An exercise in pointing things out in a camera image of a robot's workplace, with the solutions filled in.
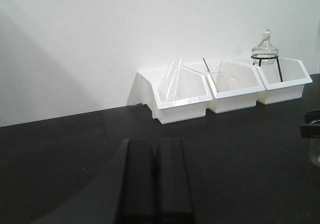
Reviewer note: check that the small beaker in bin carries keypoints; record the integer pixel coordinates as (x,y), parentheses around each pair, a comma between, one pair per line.
(224,80)

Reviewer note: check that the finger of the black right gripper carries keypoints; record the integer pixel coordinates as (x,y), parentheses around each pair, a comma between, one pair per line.
(311,126)

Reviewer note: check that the white middle storage bin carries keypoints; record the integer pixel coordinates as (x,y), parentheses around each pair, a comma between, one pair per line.
(249,82)

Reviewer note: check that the white right storage bin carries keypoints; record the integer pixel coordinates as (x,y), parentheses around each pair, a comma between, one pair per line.
(294,75)

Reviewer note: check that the white storage bin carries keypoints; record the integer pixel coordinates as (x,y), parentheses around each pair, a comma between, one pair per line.
(294,75)
(249,82)
(192,95)

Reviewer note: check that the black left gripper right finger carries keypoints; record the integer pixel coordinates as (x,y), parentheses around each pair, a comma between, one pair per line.
(173,201)

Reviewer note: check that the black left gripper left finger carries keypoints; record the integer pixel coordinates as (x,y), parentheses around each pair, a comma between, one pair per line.
(137,197)

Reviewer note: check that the black wire tripod stand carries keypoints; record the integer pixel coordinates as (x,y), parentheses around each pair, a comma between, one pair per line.
(278,66)

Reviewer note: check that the red stirring rod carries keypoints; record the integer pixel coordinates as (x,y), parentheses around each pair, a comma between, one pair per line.
(208,67)

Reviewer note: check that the clear glass tubes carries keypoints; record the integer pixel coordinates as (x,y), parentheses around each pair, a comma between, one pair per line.
(169,82)

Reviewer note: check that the glass alcohol lamp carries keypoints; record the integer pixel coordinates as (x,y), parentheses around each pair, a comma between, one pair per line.
(265,49)

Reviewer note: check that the white left storage bin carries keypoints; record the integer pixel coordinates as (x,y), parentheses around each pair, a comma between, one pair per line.
(192,95)

